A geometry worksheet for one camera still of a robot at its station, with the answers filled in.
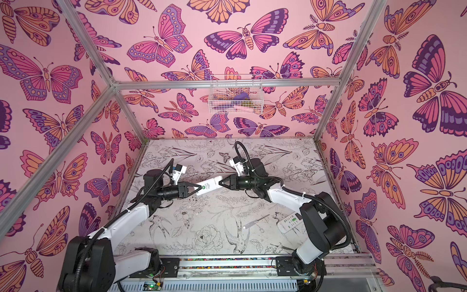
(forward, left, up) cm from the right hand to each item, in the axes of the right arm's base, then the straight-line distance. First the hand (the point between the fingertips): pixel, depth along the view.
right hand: (220, 181), depth 80 cm
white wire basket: (+45, -7, +16) cm, 48 cm away
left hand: (-3, +8, 0) cm, 9 cm away
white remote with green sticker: (-1, +5, -1) cm, 5 cm away
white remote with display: (-11, -32, -17) cm, 38 cm away
